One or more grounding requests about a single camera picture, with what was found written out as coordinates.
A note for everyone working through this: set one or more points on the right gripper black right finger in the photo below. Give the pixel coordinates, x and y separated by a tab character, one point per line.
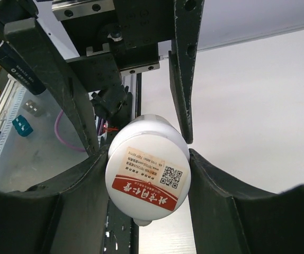
231	216

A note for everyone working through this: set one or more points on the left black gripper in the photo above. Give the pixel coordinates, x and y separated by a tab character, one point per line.
103	42

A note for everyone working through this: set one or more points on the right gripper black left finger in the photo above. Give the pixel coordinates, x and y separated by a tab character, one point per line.
65	214

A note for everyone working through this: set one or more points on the white pill bottle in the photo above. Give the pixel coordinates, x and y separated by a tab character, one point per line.
148	172

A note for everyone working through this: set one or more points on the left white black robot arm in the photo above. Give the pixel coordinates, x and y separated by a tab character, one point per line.
106	103

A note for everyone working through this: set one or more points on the teal connector block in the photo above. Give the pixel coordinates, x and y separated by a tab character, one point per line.
22	126

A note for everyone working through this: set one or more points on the grey connector block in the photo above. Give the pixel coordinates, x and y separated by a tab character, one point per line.
33	108

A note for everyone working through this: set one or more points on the white slotted cable duct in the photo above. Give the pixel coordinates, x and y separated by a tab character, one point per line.
11	114

